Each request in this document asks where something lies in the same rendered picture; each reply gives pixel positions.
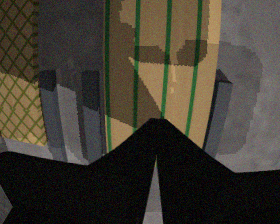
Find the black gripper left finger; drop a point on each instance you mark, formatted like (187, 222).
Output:
(112, 190)

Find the tan strip with green stripes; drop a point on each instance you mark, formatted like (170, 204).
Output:
(160, 60)

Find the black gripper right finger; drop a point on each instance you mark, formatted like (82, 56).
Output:
(196, 189)

